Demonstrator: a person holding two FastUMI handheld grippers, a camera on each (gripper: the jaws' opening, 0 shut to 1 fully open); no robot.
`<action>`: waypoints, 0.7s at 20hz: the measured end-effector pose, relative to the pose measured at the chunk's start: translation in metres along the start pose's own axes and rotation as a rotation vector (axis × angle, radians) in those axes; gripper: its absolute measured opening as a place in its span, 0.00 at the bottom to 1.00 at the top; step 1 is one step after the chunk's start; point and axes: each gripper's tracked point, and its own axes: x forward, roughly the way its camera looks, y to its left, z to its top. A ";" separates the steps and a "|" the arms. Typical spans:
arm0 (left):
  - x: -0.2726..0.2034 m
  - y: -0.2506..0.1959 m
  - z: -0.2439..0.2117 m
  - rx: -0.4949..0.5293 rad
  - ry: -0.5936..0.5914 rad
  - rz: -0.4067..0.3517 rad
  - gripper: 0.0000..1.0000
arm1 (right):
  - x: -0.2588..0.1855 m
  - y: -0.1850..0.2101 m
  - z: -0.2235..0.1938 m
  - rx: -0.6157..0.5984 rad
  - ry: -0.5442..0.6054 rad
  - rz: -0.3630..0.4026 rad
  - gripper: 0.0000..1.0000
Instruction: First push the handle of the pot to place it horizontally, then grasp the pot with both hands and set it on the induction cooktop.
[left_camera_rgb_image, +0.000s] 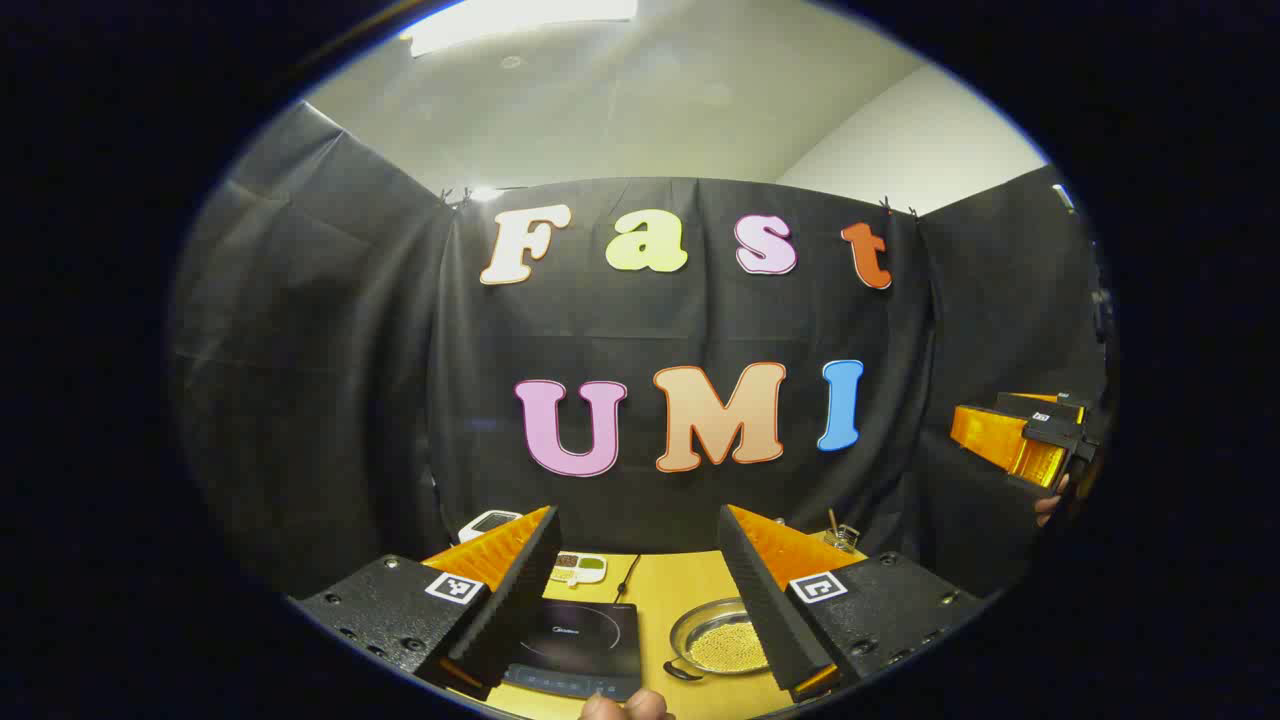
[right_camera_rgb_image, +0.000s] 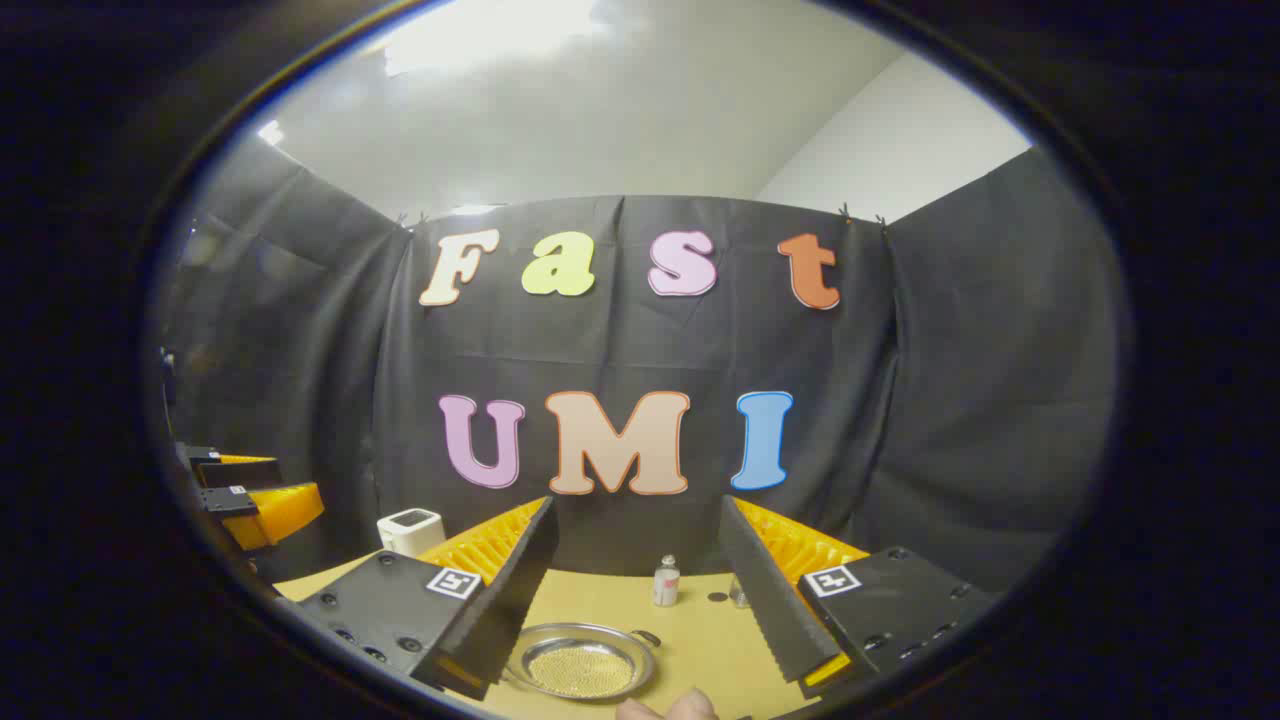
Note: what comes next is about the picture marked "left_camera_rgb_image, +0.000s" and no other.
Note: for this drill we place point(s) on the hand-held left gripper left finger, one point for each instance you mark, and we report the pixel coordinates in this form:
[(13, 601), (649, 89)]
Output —
[(520, 590)]

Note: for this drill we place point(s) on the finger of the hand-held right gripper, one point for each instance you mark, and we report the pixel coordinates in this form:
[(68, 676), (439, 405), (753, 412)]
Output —
[(1000, 440)]

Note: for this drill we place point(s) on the white divided dish of beans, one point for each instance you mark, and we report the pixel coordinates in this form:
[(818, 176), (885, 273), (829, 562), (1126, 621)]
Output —
[(580, 568)]

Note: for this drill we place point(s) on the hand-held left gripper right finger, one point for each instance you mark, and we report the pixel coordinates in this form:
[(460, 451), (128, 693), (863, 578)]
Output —
[(765, 610)]

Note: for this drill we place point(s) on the black induction cooktop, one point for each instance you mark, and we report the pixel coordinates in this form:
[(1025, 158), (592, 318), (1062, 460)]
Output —
[(590, 635)]

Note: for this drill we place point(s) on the small glass jar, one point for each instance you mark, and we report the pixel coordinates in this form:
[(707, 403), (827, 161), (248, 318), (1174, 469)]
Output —
[(845, 538)]

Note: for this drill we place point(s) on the black backdrop cloth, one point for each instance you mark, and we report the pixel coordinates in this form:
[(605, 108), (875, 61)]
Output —
[(350, 400)]

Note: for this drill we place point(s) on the white toaster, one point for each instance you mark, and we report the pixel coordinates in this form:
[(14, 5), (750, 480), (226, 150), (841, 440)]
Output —
[(488, 522)]

